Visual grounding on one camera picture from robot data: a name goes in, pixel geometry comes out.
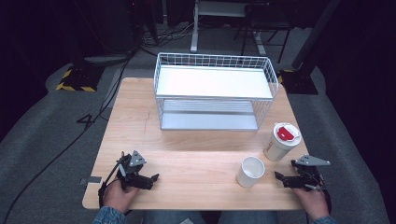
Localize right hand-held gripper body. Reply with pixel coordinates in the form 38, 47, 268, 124
290, 154, 332, 192

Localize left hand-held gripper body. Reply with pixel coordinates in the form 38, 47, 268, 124
116, 150, 149, 191

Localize white paper cup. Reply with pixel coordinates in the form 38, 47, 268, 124
235, 156, 266, 189

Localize white lidded cup red tab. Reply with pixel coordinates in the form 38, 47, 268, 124
263, 122, 303, 162

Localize white wire shelf rack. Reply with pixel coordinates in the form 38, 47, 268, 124
153, 51, 279, 132

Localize person's right hand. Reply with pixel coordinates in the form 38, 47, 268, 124
292, 186, 331, 221

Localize person's left hand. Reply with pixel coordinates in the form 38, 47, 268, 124
103, 179, 140, 215

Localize grey tape strip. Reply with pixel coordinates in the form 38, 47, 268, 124
79, 175, 104, 187

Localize person's legs in jeans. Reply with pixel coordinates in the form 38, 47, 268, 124
142, 210, 280, 224

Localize black stand with striped base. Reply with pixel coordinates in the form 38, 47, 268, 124
277, 0, 342, 95

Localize black yellow striped stand base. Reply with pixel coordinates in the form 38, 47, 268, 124
55, 63, 106, 93

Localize black chair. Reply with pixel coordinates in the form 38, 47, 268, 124
233, 2, 295, 64

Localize left hand-held gripper black cable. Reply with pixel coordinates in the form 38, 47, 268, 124
97, 162, 121, 209

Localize hand-held gripper black cable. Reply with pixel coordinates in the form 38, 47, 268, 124
97, 162, 121, 209
321, 188, 332, 217

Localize right hand-held gripper black cable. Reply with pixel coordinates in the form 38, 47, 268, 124
321, 188, 332, 217

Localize long black floor cable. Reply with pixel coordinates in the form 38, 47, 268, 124
0, 50, 135, 224

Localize bundle of floor cables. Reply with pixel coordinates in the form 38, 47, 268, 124
136, 18, 200, 58

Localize white metal desk frame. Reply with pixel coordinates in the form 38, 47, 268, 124
190, 0, 268, 57

